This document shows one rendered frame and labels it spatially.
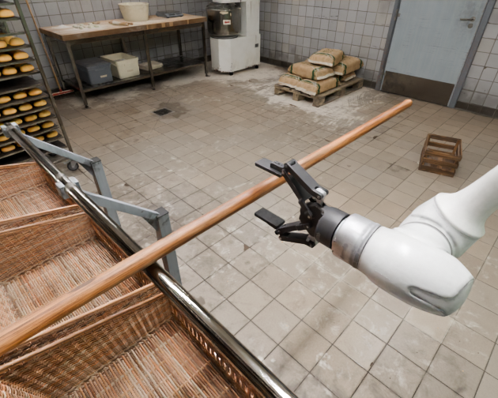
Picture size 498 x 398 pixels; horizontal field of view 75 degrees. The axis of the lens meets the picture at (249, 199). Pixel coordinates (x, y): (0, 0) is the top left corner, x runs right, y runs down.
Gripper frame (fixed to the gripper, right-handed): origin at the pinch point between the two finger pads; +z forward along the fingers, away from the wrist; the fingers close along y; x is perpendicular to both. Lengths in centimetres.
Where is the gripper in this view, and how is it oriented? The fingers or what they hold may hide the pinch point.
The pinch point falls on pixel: (262, 189)
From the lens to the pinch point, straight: 72.2
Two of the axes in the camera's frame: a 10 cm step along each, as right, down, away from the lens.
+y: 0.0, 8.1, 5.9
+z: -7.1, -4.2, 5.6
